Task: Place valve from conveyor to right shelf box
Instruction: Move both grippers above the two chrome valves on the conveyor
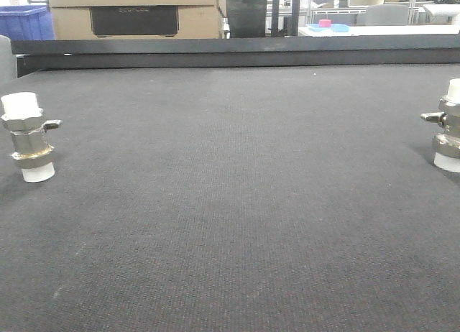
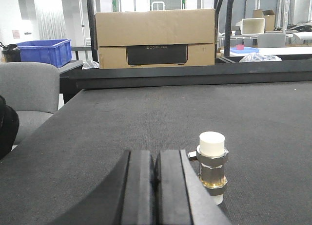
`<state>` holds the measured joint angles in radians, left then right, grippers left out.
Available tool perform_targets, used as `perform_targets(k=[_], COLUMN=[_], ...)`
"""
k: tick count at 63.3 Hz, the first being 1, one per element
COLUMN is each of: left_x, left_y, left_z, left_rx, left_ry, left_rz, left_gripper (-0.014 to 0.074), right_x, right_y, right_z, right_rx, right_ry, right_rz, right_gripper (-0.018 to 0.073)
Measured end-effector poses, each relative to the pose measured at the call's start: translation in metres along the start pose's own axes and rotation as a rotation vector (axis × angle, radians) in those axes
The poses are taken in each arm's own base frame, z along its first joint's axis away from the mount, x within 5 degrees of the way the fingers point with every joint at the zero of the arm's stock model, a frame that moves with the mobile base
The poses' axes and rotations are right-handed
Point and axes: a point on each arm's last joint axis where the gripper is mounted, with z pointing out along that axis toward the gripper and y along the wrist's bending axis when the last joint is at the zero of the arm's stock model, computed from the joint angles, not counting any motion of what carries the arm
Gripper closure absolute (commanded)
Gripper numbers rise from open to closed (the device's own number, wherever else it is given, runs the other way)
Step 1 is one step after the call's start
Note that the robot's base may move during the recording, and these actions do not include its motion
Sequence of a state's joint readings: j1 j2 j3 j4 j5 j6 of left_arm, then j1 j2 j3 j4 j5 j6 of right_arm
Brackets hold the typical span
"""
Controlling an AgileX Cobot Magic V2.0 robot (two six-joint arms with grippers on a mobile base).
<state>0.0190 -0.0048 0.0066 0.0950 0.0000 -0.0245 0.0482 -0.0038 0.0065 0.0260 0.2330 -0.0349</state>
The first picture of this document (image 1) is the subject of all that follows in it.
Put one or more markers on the metal valve white ends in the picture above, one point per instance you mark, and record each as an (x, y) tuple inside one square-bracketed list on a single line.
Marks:
[(27, 124), (446, 143)]

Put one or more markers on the black conveyor belt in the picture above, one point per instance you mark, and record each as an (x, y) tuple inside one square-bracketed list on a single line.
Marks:
[(246, 199)]

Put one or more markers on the lower cardboard box black print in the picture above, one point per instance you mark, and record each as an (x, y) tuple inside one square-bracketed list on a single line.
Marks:
[(194, 22)]

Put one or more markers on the black bin background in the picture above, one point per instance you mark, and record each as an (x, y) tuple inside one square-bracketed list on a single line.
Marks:
[(246, 18)]

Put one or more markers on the blue tray on table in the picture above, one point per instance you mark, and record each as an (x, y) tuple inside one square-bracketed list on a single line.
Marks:
[(335, 28)]

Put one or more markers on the pink block on tray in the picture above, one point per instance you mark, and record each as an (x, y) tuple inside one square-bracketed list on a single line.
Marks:
[(324, 23)]

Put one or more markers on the white background table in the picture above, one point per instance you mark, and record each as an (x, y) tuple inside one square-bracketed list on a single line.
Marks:
[(385, 30)]

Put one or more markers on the blue plastic crate background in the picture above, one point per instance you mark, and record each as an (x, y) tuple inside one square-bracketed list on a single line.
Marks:
[(27, 22)]

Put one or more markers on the black conveyor end rail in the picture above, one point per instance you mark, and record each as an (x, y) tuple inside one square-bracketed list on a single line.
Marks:
[(236, 53)]

